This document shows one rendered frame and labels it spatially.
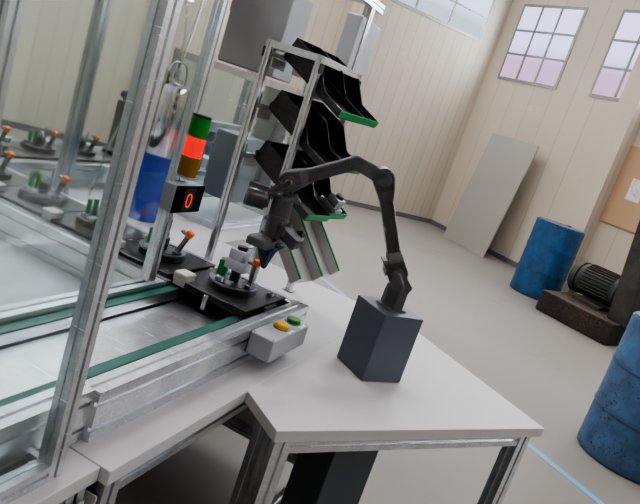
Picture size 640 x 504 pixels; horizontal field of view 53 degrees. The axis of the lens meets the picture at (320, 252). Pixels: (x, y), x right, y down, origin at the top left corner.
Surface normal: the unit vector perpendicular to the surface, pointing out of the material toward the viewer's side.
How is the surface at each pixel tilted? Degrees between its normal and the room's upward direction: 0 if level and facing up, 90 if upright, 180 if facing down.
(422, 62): 90
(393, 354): 90
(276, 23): 90
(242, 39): 90
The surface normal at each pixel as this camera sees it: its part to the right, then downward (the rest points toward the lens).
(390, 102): 0.48, 0.35
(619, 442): -0.70, -0.06
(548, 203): -0.83, -0.14
